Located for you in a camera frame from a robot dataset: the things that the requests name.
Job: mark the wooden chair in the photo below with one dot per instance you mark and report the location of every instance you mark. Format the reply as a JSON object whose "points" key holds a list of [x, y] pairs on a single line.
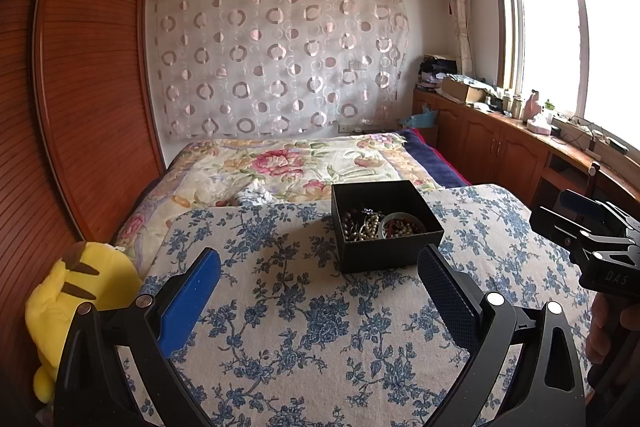
{"points": [[594, 182]]}

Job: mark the navy blue blanket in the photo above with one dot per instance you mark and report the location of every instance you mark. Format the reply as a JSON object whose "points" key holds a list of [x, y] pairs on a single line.
{"points": [[435, 159]]}

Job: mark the stack of folded clothes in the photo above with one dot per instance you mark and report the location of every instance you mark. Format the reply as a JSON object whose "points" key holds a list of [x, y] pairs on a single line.
{"points": [[436, 69]]}

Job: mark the person's right hand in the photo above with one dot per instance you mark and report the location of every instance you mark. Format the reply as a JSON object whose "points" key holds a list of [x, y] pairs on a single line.
{"points": [[597, 332]]}

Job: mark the sheer curtain with circles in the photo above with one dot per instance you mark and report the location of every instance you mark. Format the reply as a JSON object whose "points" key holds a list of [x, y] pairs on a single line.
{"points": [[275, 57]]}

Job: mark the wooden cabinet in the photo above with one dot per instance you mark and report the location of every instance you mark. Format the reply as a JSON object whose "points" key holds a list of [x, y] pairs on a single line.
{"points": [[490, 142]]}

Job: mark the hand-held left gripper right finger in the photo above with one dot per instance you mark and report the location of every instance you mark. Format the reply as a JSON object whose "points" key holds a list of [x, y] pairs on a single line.
{"points": [[446, 294]]}

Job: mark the blue floral bedspread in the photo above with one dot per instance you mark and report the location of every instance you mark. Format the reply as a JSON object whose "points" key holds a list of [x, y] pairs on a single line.
{"points": [[320, 317]]}

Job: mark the cardboard box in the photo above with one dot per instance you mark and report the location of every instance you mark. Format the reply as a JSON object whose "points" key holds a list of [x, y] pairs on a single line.
{"points": [[462, 91]]}

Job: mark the window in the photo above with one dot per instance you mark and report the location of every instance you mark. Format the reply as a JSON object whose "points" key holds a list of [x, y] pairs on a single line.
{"points": [[575, 37]]}

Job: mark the wooden slatted wardrobe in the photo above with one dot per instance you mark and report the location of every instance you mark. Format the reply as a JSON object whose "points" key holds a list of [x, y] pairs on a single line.
{"points": [[85, 82]]}

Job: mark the tissue box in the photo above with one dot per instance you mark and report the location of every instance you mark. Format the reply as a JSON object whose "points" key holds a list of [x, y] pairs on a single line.
{"points": [[539, 127]]}

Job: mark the round glass bowl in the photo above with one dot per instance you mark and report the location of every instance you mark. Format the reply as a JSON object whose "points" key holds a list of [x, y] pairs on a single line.
{"points": [[402, 227]]}

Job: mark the wall socket panel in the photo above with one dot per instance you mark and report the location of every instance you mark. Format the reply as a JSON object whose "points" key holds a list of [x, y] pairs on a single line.
{"points": [[360, 126]]}

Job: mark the green capped bottle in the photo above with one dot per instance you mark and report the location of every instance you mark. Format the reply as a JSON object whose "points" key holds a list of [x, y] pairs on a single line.
{"points": [[549, 113]]}

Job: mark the black square box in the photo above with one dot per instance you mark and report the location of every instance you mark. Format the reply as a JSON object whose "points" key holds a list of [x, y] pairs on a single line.
{"points": [[387, 252]]}

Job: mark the yellow plush toy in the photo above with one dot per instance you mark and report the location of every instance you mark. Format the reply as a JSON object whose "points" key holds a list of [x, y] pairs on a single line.
{"points": [[65, 292]]}

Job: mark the beige window curtain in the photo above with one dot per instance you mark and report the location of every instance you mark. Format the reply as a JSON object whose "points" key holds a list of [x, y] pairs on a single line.
{"points": [[460, 7]]}

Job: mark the white power strip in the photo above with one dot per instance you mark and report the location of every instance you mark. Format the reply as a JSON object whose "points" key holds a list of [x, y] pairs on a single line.
{"points": [[580, 137]]}

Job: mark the pink floral quilt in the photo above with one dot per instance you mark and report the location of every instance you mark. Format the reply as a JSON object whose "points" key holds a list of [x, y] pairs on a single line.
{"points": [[280, 169]]}

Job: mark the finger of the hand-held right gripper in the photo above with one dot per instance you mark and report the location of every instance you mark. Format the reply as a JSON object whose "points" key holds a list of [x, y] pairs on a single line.
{"points": [[555, 224], [582, 203]]}

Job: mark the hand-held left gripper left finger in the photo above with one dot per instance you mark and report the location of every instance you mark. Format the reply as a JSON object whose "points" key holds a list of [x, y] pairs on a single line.
{"points": [[187, 302]]}

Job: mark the blue plastic bag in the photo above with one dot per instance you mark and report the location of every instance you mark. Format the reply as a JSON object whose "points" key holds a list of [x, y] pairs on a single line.
{"points": [[419, 118]]}

